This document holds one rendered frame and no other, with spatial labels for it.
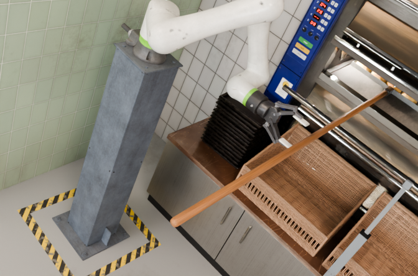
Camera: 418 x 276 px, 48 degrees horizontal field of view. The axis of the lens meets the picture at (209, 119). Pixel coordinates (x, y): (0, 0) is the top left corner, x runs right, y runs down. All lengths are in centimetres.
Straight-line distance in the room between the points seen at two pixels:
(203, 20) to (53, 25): 83
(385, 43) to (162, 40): 118
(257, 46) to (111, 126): 75
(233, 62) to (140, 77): 109
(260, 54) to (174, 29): 47
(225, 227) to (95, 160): 80
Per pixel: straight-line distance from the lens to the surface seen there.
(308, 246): 244
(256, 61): 208
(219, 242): 272
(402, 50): 246
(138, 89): 198
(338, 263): 227
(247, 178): 163
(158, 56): 199
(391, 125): 257
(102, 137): 228
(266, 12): 176
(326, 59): 262
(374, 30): 250
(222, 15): 176
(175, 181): 276
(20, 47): 230
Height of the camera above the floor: 221
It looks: 34 degrees down
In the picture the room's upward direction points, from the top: 25 degrees clockwise
